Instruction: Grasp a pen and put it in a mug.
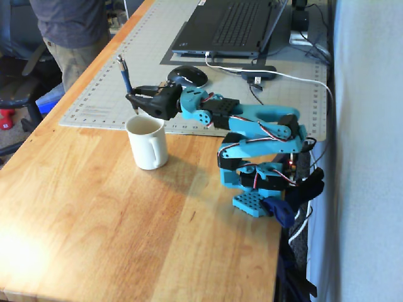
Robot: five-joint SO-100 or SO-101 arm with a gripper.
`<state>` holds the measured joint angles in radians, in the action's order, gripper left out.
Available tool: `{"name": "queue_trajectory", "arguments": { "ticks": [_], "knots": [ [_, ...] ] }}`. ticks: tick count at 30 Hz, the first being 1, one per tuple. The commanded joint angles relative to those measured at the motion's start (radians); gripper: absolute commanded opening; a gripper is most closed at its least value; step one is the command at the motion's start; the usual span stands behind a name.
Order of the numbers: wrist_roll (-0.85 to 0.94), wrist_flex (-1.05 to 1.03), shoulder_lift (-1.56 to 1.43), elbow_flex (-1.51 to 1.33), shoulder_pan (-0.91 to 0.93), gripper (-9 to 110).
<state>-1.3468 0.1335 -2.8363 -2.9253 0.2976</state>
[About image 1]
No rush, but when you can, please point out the white cable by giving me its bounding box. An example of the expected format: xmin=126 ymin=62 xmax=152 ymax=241
xmin=205 ymin=51 xmax=336 ymax=126
xmin=287 ymin=200 xmax=313 ymax=243

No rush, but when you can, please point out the dark grey laptop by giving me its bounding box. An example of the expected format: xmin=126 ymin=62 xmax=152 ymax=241
xmin=171 ymin=0 xmax=289 ymax=59

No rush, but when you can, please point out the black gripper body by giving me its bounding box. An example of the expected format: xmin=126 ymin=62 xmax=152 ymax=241
xmin=147 ymin=84 xmax=184 ymax=121

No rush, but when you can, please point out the white ceramic mug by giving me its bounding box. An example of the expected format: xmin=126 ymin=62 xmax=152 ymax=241
xmin=125 ymin=114 xmax=169 ymax=171

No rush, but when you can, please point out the thin black cable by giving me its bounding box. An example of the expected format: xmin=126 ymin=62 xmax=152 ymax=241
xmin=249 ymin=83 xmax=265 ymax=106

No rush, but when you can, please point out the grey stand base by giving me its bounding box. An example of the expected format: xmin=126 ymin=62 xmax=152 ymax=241
xmin=266 ymin=28 xmax=328 ymax=57

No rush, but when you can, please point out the dark navy table clamp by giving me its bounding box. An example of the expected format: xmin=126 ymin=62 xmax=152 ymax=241
xmin=285 ymin=166 xmax=326 ymax=215

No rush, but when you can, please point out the person in grey shirt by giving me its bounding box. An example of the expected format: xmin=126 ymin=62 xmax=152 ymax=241
xmin=29 ymin=0 xmax=113 ymax=92

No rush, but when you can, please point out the grey gridded cutting mat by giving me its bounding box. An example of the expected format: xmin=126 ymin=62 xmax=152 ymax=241
xmin=59 ymin=0 xmax=330 ymax=143

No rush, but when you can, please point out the dark blue pen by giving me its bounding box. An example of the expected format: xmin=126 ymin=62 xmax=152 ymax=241
xmin=116 ymin=54 xmax=140 ymax=115

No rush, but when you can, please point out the black and silver mouse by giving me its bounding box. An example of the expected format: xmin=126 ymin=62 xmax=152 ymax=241
xmin=166 ymin=65 xmax=210 ymax=90

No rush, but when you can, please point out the blue table clamp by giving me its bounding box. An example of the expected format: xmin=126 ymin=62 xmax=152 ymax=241
xmin=262 ymin=197 xmax=296 ymax=228

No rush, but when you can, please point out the black office chair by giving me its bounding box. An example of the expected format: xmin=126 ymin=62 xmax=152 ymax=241
xmin=0 ymin=0 xmax=64 ymax=158

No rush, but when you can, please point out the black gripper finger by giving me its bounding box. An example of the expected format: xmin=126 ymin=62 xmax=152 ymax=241
xmin=132 ymin=81 xmax=173 ymax=96
xmin=125 ymin=93 xmax=153 ymax=113

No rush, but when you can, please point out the blue plastic box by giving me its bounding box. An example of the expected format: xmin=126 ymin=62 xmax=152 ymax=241
xmin=35 ymin=82 xmax=67 ymax=115

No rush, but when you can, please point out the black usb hub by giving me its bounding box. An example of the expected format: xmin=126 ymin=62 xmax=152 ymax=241
xmin=240 ymin=65 xmax=278 ymax=92

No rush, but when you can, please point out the red dumbbell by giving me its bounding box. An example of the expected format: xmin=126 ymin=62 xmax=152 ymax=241
xmin=0 ymin=108 xmax=16 ymax=131

